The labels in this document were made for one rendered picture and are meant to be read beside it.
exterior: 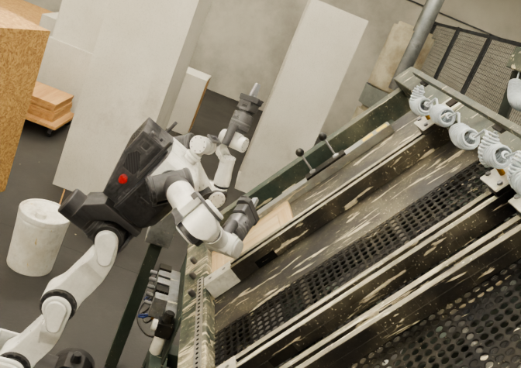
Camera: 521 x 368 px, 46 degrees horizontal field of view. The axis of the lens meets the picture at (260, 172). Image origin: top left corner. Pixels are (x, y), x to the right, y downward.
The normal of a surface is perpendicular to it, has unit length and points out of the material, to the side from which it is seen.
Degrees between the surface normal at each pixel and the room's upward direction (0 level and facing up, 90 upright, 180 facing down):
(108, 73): 90
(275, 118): 90
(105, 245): 90
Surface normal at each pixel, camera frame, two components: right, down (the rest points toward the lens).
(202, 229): 0.33, 0.29
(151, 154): 0.07, 0.33
